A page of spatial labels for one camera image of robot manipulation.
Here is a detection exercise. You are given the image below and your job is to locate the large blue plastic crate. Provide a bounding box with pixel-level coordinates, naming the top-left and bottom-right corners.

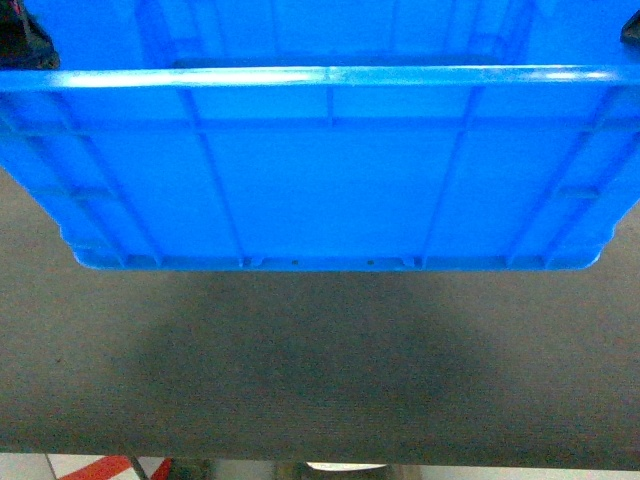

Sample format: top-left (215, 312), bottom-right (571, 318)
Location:
top-left (1, 1), bottom-right (639, 271)

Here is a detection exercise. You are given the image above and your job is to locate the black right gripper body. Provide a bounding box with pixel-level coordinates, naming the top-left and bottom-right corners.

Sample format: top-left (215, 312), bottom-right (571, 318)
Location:
top-left (620, 11), bottom-right (640, 46)

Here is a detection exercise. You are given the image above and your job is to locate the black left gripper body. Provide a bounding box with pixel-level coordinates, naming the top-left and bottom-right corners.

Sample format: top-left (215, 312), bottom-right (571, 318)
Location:
top-left (1, 0), bottom-right (60, 70)

